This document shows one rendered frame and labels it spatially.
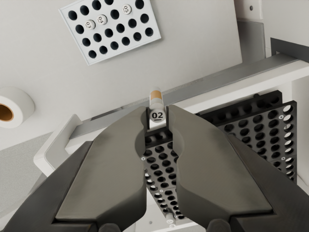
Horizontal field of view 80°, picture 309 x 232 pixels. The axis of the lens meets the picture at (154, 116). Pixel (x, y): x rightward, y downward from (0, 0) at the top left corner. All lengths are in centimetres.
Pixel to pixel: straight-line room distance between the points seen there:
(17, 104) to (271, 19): 42
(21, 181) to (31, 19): 173
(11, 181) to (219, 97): 195
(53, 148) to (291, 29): 32
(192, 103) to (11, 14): 32
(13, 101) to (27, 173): 152
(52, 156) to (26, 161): 153
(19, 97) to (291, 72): 42
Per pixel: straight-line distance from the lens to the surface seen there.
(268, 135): 29
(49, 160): 27
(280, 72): 27
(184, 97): 25
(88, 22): 30
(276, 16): 31
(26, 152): 174
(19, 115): 42
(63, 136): 30
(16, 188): 211
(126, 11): 29
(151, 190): 32
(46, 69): 40
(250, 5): 36
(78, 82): 38
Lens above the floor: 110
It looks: 60 degrees down
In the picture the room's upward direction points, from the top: 179 degrees clockwise
